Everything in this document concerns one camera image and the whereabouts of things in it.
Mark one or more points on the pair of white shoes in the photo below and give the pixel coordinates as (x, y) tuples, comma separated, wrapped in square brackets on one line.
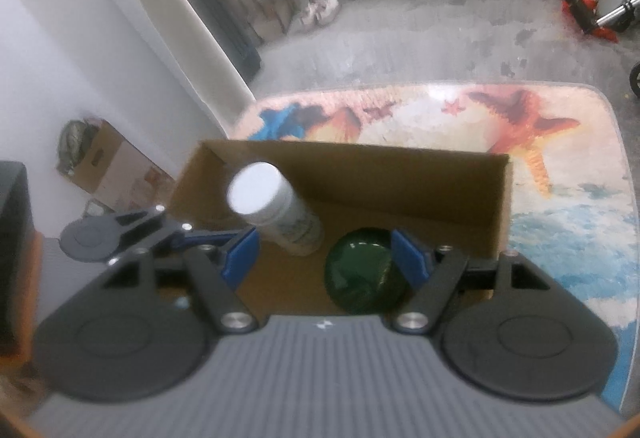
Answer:
[(319, 13)]

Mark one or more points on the brown cardboard box with print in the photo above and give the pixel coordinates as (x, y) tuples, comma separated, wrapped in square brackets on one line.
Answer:
[(440, 197)]

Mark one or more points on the dark green round jar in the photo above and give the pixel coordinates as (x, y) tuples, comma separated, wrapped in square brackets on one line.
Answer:
[(360, 275)]

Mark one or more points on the white supplement bottle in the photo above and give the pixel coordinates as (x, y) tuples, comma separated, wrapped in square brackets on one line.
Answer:
[(262, 196)]

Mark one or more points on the red plastic bag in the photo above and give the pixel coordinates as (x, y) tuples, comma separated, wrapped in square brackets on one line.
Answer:
[(582, 11)]

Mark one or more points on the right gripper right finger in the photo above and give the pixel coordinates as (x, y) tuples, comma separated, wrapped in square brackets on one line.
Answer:
[(502, 323)]

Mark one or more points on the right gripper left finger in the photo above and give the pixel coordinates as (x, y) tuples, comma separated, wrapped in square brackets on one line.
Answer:
[(118, 340)]

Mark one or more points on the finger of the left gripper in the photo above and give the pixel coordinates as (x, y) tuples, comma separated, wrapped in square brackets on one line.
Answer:
[(103, 238)]

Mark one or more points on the small cardboard box on floor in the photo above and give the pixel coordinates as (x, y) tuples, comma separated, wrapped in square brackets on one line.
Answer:
[(94, 156)]

